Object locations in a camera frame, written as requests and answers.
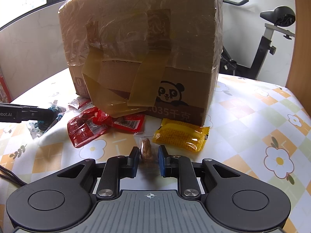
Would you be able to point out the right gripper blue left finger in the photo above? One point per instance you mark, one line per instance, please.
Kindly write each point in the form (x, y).
(132, 163)

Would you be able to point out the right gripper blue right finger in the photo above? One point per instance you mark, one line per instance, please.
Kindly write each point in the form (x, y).
(165, 164)

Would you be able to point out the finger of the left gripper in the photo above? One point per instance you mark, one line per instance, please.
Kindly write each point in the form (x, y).
(39, 114)

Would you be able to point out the clear packet brown snack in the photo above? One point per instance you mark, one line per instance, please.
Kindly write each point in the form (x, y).
(148, 154)

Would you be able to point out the clear red jerky packet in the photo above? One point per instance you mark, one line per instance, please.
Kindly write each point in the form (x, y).
(80, 104)

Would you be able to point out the teal patterned snack packet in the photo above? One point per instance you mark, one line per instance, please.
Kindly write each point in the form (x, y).
(38, 128)

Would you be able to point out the red-lettered bread package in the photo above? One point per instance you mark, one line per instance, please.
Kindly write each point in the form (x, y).
(5, 96)

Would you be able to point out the yellow pastry packet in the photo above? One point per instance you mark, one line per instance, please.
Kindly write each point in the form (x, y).
(182, 135)

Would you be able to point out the small red barcode packet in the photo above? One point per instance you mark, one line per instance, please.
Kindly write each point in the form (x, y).
(130, 123)

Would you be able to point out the large red snack packet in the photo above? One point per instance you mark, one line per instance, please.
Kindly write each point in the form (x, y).
(88, 125)

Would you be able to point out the floral checkered tablecloth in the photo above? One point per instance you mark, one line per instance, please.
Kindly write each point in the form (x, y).
(258, 128)

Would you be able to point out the large taped cardboard box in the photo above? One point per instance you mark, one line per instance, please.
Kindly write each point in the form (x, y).
(159, 57)

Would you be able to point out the wooden headboard panel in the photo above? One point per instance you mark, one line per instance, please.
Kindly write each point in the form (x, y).
(298, 81)

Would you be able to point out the black exercise bike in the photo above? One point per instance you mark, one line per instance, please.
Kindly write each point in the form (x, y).
(277, 21)

